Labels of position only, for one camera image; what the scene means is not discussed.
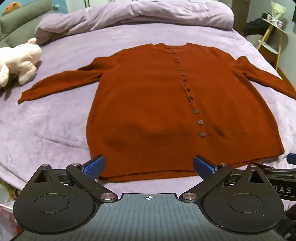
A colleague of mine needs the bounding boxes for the yellow side table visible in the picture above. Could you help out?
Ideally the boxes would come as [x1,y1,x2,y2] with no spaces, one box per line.
[257,17,289,64]

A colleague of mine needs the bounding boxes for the dark clothes pile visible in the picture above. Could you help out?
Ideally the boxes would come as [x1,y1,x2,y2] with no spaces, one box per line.
[245,13,271,37]

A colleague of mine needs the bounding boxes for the orange plush toy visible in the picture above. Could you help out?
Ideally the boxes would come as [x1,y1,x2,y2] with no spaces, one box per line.
[2,1,21,16]

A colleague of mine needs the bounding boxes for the purple duvet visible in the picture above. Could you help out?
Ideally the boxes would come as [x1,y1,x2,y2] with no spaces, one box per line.
[35,2,235,45]

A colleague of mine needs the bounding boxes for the cream plush toy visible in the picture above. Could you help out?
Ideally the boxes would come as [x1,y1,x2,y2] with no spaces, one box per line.
[0,37,42,88]

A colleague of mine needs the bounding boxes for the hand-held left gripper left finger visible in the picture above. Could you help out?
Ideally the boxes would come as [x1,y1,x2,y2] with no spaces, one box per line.
[28,155,118,204]

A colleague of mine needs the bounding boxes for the colourful printed bag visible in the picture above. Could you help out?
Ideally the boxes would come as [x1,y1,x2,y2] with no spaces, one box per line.
[0,179,20,234]

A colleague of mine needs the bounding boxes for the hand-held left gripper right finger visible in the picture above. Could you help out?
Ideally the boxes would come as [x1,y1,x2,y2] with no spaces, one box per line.
[179,155,271,204]

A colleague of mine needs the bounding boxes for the green pillow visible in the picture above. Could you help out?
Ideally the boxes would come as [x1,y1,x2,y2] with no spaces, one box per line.
[0,0,54,49]

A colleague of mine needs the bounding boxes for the cream paper bouquet wrap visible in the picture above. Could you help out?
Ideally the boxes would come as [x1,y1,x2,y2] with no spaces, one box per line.
[270,1,288,22]

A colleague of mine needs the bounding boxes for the purple bed sheet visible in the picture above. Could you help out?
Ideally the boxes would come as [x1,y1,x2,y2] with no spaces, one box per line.
[0,23,296,209]

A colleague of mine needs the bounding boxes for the red button cardigan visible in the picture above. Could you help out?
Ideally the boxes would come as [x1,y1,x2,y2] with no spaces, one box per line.
[18,42,296,183]

